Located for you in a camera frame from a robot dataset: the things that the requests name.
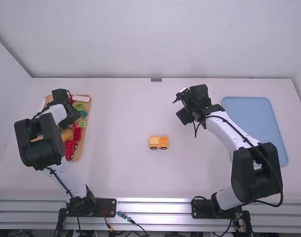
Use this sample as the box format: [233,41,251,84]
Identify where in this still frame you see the silver rails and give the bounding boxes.
[0,197,301,233]

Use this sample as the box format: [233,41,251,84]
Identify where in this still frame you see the tan tray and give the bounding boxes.
[19,93,93,163]

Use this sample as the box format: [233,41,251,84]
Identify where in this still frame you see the yellow toy brick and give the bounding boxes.
[61,129,74,142]

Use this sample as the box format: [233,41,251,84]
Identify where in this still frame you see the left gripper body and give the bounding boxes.
[58,104,81,130]

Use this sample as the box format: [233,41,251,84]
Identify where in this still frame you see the black cable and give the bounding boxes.
[130,219,149,237]
[192,116,207,138]
[249,140,284,208]

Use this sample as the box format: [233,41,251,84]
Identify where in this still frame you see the yellow toy car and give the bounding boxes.
[148,135,170,151]

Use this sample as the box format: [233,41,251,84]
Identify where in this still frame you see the blue mat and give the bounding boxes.
[221,96,289,168]

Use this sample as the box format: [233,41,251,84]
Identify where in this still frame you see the red toy brick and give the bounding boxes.
[73,127,83,142]

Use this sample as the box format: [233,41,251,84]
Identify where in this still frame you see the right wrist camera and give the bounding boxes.
[175,86,191,100]

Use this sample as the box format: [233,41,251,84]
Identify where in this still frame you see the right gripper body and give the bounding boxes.
[175,94,199,126]

